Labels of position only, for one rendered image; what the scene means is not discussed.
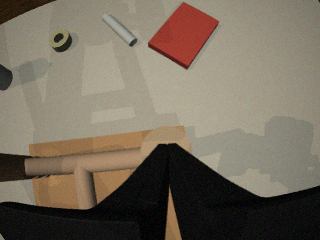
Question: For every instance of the wooden stool legs with h-shaped crossbars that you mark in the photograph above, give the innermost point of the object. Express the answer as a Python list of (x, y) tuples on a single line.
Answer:
[(22, 167)]

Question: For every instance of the red flat rectangular pad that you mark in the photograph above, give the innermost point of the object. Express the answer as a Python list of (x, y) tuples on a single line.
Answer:
[(183, 35)]

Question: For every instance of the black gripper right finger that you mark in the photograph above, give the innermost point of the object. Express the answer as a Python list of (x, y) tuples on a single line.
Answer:
[(210, 207)]

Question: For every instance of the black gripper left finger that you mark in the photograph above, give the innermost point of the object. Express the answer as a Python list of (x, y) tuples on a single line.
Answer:
[(136, 210)]

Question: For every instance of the light grey cylinder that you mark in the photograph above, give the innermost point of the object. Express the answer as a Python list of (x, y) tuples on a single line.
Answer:
[(119, 29)]

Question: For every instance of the grey cylinder with red cone top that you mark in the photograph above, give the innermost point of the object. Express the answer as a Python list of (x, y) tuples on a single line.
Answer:
[(6, 77)]

